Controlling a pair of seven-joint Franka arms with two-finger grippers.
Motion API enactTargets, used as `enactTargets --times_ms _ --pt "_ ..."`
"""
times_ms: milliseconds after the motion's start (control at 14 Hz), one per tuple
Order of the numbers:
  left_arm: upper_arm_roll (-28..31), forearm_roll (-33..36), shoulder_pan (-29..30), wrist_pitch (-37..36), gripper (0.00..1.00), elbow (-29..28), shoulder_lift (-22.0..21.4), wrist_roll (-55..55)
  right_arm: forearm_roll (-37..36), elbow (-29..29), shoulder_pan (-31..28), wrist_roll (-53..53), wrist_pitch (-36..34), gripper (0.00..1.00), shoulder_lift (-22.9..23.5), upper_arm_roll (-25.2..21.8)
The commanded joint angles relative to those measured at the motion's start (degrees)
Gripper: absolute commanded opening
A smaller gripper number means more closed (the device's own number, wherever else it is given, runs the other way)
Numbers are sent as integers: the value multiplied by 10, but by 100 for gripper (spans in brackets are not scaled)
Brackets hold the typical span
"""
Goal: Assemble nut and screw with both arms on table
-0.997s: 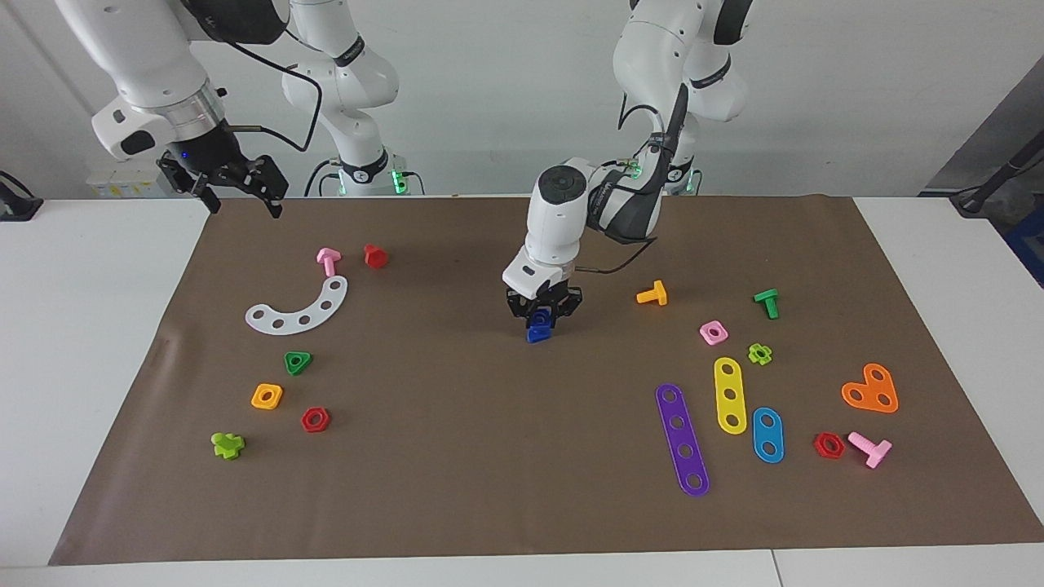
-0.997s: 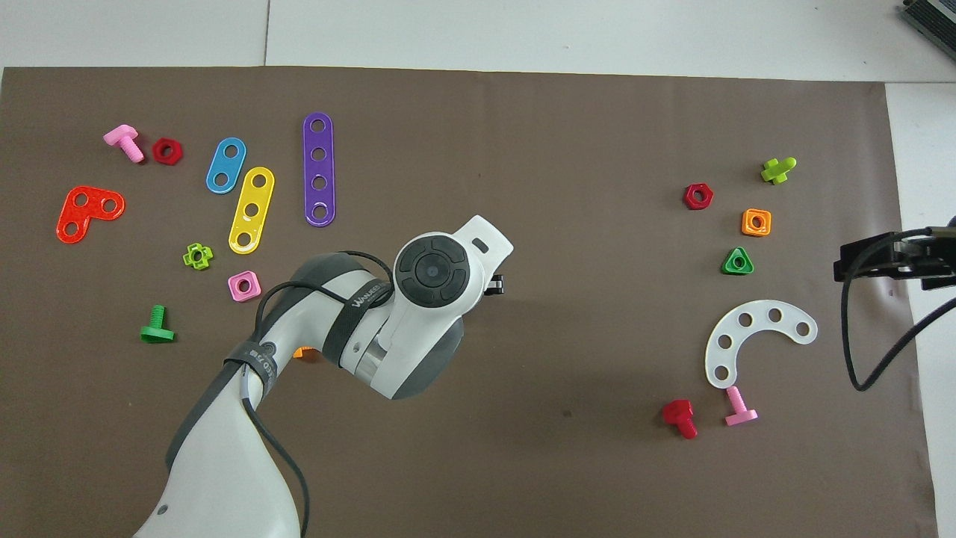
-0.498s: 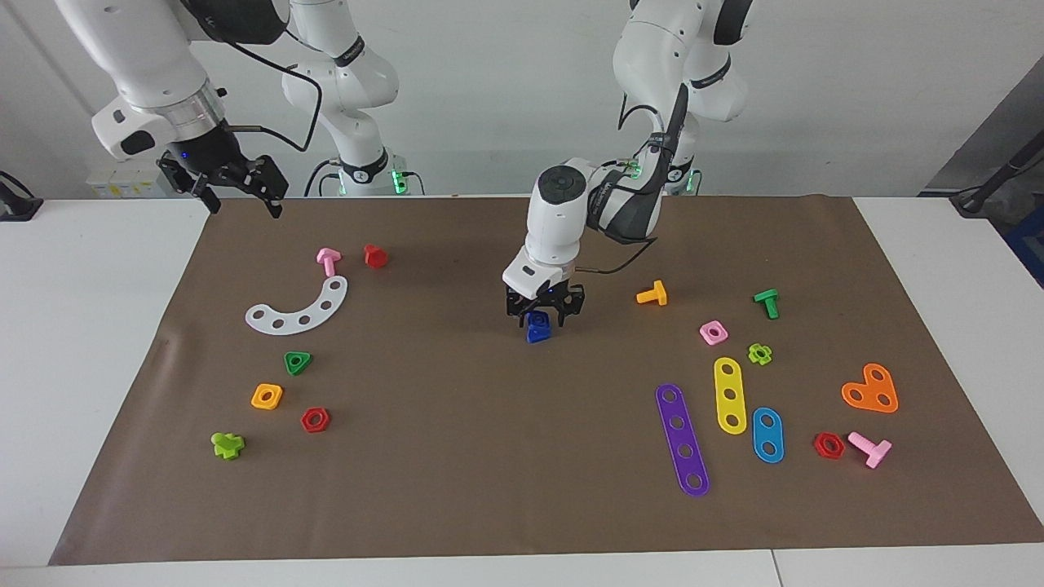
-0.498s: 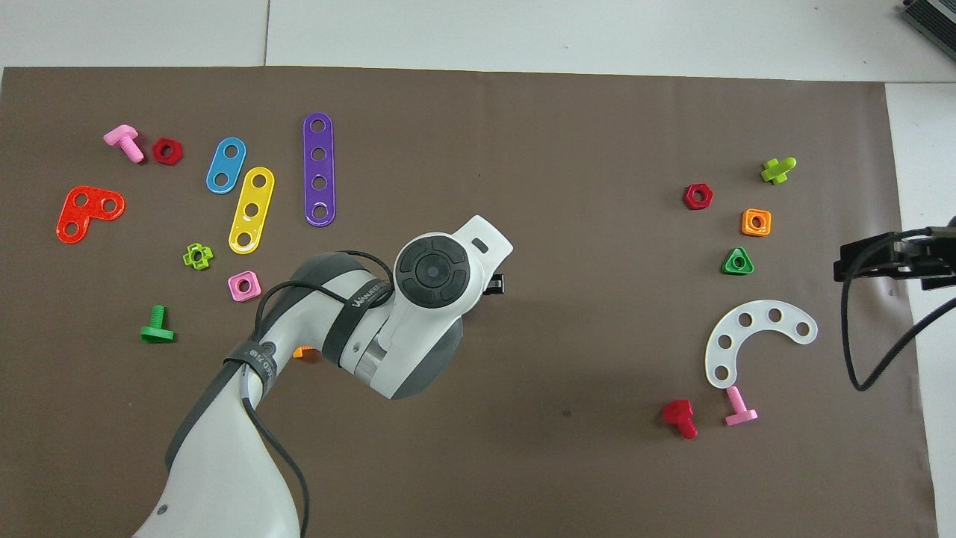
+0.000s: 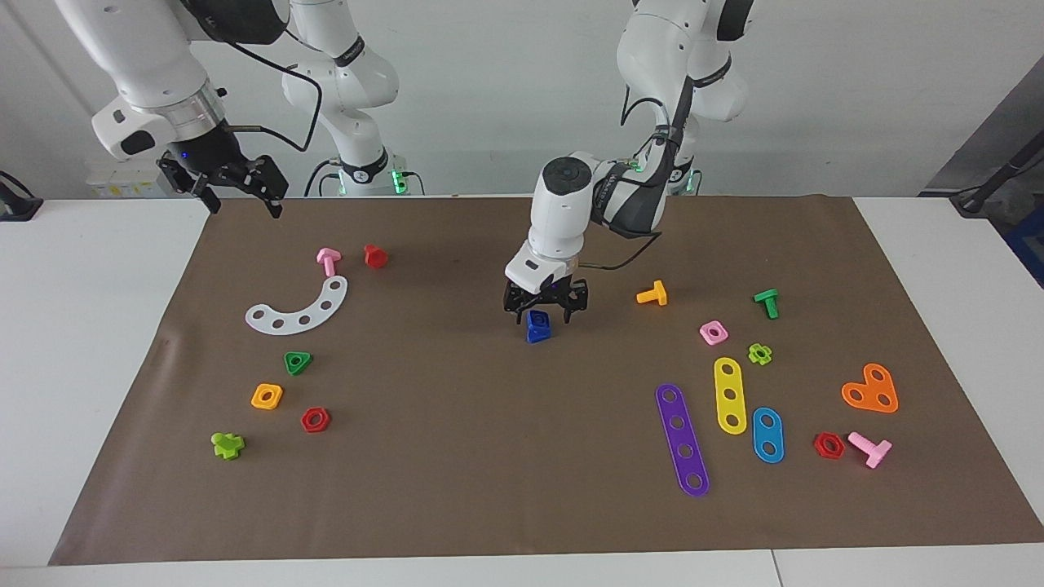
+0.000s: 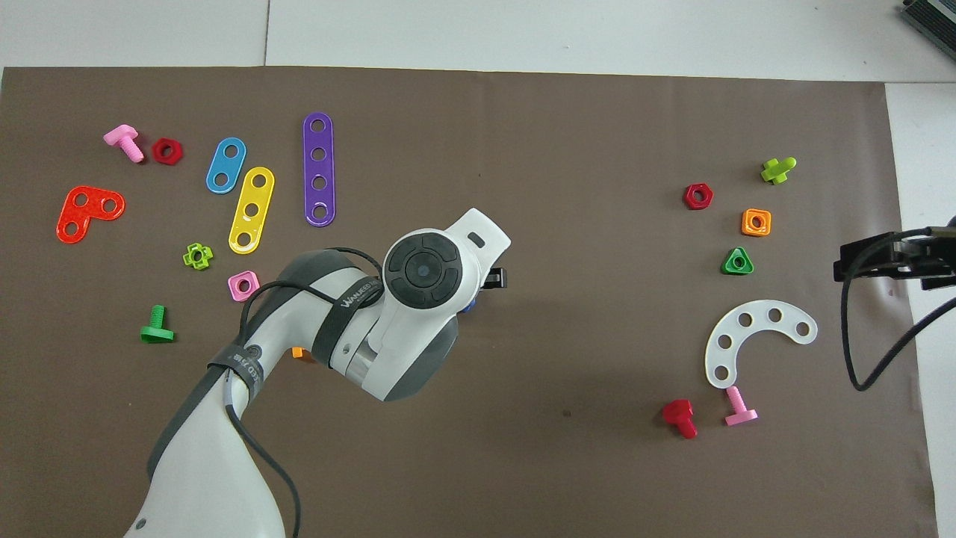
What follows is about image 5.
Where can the purple four-hole plastic bar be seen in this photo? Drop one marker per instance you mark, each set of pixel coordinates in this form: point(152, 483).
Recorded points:
point(682, 438)

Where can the orange heart-shaped perforated plate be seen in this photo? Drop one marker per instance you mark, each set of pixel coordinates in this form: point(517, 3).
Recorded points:
point(869, 390)

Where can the lime flower plastic nut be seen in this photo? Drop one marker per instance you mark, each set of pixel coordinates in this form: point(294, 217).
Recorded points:
point(754, 356)

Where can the lime cross-head plastic screw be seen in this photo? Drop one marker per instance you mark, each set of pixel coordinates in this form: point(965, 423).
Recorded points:
point(227, 447)

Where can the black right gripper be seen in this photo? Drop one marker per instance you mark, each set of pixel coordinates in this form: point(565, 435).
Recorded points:
point(210, 151)

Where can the yellow three-hole plastic bar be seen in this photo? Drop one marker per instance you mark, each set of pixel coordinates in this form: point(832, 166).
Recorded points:
point(728, 381)

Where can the black pole stand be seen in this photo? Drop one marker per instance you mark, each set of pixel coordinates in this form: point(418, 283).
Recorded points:
point(975, 200)

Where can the green triangular plastic nut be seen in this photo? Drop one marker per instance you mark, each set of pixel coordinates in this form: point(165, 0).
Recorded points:
point(287, 357)

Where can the orange square plastic nut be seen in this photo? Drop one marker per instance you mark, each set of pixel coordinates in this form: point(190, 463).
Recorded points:
point(256, 401)

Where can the orange-yellow plastic screw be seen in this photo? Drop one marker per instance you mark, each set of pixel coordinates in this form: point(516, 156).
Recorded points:
point(656, 295)

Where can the black clamp stand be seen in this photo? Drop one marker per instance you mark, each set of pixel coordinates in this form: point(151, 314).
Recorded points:
point(16, 208)

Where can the pink square plastic nut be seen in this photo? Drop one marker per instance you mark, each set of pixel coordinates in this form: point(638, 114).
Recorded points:
point(705, 336)

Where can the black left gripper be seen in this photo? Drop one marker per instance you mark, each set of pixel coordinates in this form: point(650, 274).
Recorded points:
point(542, 295)

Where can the pink plastic screw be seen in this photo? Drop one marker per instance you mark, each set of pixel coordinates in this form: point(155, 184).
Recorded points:
point(329, 261)
point(871, 450)

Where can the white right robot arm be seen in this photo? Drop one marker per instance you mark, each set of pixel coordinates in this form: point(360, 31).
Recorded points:
point(139, 57)

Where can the red plastic screw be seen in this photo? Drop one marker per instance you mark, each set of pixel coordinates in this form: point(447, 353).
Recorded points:
point(375, 258)

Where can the white box with labels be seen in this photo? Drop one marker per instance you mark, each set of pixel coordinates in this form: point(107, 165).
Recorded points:
point(114, 186)

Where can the blue crate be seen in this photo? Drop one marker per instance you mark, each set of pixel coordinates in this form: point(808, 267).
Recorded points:
point(1029, 244)

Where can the brown table mat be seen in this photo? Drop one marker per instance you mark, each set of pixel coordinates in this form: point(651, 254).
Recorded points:
point(489, 424)

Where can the white curved perforated plate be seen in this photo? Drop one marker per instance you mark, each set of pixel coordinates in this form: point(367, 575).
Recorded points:
point(291, 324)

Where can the blue two-hole plastic bar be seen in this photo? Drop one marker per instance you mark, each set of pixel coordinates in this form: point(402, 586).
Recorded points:
point(767, 436)

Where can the green plastic screw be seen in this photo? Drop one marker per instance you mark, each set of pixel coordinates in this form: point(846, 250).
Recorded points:
point(769, 303)

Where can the blue square plastic nut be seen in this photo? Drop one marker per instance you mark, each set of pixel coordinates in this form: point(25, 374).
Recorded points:
point(532, 324)

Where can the blue triangular-head plastic screw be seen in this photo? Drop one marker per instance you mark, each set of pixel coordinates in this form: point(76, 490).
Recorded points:
point(534, 338)

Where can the red hexagonal plastic nut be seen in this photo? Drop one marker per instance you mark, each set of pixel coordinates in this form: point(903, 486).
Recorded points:
point(819, 448)
point(305, 422)

